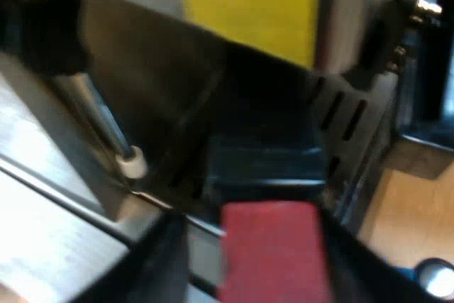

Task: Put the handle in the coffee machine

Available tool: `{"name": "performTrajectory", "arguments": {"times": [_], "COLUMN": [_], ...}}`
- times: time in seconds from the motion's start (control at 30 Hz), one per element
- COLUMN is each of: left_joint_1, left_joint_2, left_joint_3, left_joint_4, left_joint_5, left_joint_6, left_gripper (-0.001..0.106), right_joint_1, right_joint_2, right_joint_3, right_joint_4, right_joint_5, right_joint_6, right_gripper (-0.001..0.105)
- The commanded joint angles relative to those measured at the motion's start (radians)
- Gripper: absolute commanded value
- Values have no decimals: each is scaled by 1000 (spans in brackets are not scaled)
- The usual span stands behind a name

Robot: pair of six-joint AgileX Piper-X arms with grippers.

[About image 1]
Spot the steel espresso machine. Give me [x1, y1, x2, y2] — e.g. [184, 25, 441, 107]
[0, 0, 402, 303]

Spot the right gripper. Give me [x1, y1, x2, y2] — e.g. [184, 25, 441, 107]
[345, 0, 445, 82]

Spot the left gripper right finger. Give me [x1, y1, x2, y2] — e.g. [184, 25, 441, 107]
[317, 200, 454, 303]

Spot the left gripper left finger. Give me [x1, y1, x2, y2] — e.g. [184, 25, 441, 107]
[76, 210, 194, 303]

